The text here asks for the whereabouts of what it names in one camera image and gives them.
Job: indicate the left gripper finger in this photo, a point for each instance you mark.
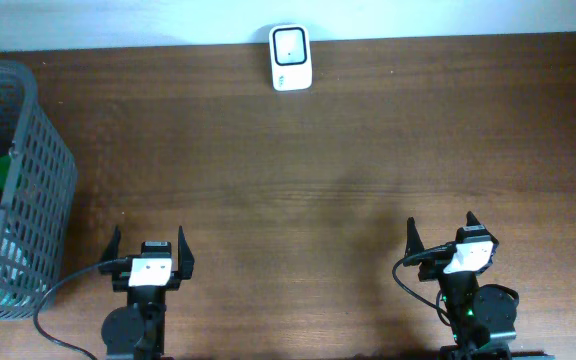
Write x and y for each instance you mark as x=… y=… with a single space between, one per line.
x=112 y=249
x=185 y=255

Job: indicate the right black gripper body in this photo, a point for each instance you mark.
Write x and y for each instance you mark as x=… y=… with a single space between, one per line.
x=433 y=268

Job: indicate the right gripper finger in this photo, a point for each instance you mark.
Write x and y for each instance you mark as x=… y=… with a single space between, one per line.
x=471 y=220
x=414 y=245

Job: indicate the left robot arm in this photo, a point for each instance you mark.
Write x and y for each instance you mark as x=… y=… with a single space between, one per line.
x=137 y=330

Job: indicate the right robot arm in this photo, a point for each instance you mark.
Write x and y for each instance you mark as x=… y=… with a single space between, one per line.
x=481 y=318

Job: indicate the grey plastic basket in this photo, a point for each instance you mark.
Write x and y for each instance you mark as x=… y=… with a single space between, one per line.
x=36 y=197

